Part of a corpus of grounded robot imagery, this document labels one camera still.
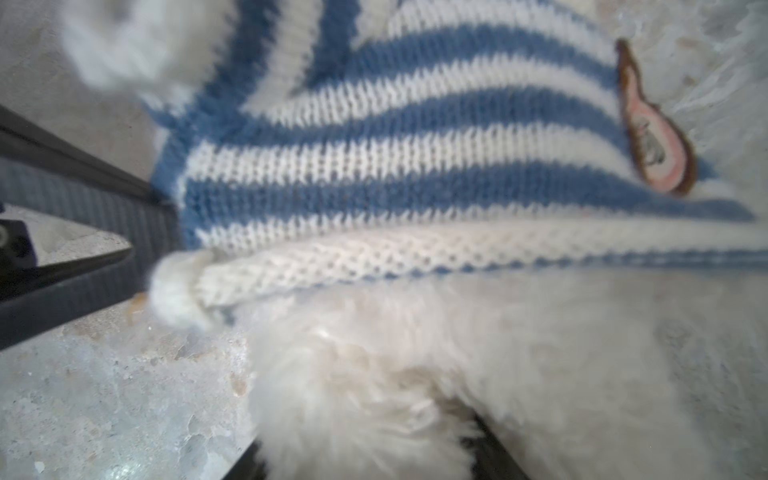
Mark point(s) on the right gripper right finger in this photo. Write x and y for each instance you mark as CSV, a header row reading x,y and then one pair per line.
x,y
491,460

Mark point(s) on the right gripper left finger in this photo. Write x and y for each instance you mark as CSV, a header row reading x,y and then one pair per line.
x,y
248,466

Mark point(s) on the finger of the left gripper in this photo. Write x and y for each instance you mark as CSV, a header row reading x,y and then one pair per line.
x,y
43,173

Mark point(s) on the white teddy bear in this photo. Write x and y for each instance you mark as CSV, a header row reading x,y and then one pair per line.
x,y
381,379

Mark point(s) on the blue white striped sweater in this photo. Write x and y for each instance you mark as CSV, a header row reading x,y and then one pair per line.
x,y
346,141

